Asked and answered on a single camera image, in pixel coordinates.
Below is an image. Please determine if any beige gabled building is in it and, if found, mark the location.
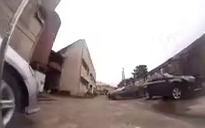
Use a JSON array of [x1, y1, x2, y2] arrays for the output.
[[44, 38, 98, 98]]

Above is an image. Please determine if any dark green tree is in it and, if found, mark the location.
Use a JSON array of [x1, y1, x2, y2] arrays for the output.
[[131, 64, 150, 80]]

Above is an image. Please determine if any grey car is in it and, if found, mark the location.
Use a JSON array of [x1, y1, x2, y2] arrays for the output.
[[107, 84, 146, 101]]

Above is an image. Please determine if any pole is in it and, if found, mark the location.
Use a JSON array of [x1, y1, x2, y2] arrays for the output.
[[121, 67, 126, 83]]

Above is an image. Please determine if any dark car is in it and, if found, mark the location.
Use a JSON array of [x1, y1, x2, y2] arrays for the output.
[[142, 73, 204, 101]]

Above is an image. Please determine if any dark low building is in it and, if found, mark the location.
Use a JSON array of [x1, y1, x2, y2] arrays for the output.
[[146, 26, 205, 98]]

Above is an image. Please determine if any grey-brown paved road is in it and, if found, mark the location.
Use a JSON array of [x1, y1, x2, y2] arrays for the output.
[[6, 94, 205, 128]]

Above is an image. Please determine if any silver car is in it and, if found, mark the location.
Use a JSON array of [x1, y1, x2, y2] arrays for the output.
[[0, 24, 47, 128]]

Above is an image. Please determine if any beige building with red-brown column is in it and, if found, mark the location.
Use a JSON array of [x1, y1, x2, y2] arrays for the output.
[[0, 0, 62, 73]]

